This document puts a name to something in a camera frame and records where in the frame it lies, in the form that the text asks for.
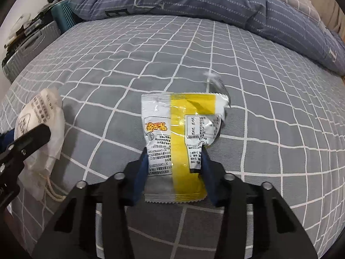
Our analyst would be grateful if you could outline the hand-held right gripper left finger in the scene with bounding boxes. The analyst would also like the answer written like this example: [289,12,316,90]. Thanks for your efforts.
[32,147,150,259]

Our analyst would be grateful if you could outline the teal plastic crate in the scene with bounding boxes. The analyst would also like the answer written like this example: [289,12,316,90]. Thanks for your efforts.
[51,0,81,34]

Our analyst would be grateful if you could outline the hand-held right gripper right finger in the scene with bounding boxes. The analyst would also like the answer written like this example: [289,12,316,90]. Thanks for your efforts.
[199,150,318,259]

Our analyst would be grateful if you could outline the white face mask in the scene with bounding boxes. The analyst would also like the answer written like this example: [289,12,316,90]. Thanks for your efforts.
[14,88,66,201]

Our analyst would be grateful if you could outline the beige curtain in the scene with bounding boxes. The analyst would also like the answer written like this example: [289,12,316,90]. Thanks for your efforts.
[309,0,343,38]

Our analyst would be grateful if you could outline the blue striped duvet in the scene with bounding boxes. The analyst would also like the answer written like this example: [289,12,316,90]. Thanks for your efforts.
[67,0,345,76]

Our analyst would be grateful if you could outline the white round object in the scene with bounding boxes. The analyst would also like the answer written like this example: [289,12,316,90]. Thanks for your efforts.
[8,15,31,39]

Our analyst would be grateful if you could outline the grey suitcase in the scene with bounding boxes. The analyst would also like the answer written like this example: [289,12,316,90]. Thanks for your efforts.
[1,20,61,84]

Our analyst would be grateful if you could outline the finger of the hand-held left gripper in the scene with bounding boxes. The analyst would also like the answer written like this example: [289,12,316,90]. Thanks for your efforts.
[0,130,17,155]
[0,124,52,169]

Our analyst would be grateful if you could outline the yellow snack packet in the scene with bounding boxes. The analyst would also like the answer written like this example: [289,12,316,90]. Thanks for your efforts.
[141,92,231,203]

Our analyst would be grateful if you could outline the pile of dark clutter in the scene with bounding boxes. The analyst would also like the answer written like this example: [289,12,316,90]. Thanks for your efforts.
[4,11,54,60]

